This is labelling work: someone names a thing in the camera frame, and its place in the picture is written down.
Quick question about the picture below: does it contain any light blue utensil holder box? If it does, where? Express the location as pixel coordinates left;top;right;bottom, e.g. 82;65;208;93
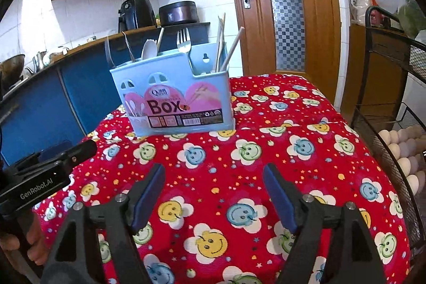
110;43;236;138

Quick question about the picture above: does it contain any wooden shelf cabinet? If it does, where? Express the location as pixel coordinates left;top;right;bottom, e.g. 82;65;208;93
336;0;410;125

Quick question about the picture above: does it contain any slim stainless steel fork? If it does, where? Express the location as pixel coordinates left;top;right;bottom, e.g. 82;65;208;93
122;31;134;62

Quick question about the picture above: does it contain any black wire rack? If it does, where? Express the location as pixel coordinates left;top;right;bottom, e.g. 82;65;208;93
351;6;426;251

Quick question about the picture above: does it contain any clear bag of white goods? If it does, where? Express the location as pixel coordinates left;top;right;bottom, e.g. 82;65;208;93
348;0;371;25

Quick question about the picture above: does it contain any large stainless steel fork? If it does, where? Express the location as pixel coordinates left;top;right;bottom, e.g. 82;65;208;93
176;28;192;55

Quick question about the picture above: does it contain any cream white spoon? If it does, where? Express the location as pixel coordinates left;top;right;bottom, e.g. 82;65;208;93
141;39;158;61

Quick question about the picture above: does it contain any black air fryer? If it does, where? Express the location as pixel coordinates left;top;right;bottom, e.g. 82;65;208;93
118;0;157;33

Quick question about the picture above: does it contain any red smiley flower tablecloth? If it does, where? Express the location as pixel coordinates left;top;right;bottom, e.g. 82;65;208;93
31;74;411;284

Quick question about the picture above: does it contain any pile of white eggs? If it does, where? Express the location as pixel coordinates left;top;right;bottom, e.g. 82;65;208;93
379;127;426;198

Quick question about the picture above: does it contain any white cloth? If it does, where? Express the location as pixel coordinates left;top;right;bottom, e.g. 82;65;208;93
43;46;69;67

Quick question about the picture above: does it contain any blue kitchen base cabinet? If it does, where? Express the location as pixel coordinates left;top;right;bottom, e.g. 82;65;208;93
0;22;211;165

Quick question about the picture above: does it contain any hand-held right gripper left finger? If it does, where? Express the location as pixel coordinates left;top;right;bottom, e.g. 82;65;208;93
42;163;166;284

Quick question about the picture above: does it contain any dark rice cooker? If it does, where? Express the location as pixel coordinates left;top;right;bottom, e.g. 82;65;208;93
159;1;200;27

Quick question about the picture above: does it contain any steel kettle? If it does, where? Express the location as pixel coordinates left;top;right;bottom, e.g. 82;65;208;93
25;51;47;73

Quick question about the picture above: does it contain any metal wok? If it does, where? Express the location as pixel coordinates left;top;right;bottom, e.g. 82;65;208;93
0;54;25;87

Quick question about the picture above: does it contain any person's left hand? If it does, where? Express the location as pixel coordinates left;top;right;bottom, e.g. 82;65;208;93
0;212;50;268

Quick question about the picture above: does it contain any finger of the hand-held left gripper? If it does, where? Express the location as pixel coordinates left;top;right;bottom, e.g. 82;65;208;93
7;146;72;173
36;139;98;173

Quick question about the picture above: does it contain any white chopstick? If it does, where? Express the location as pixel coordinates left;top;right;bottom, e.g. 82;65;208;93
221;27;245;70
215;16;223;72

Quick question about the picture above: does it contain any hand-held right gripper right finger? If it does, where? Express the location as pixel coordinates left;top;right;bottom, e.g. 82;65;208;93
263;163;387;284

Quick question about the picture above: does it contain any wooden door with glass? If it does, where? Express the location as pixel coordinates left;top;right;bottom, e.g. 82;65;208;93
222;0;342;112

